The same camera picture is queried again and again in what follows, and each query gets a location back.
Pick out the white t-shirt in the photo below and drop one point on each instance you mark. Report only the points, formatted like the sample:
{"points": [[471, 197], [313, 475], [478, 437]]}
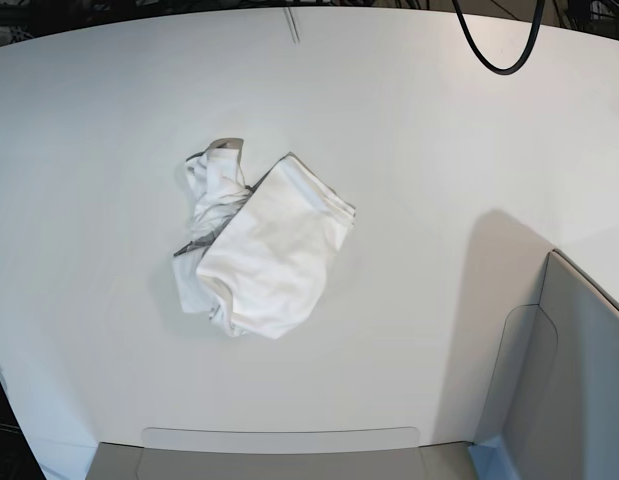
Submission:
{"points": [[259, 256]]}

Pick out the grey box right side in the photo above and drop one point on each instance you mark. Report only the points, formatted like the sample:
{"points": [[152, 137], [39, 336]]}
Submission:
{"points": [[552, 408]]}

